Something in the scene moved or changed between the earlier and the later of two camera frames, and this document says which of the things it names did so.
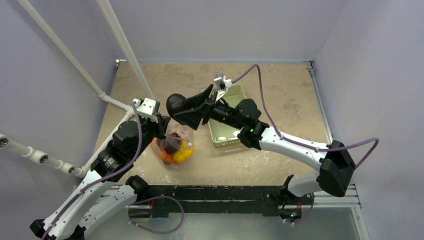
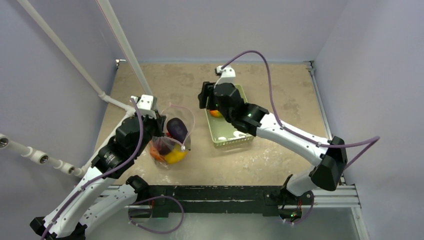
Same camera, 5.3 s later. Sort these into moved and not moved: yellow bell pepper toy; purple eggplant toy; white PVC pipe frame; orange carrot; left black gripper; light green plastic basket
Moved: orange carrot; purple eggplant toy; yellow bell pepper toy
Not moved: white PVC pipe frame; left black gripper; light green plastic basket
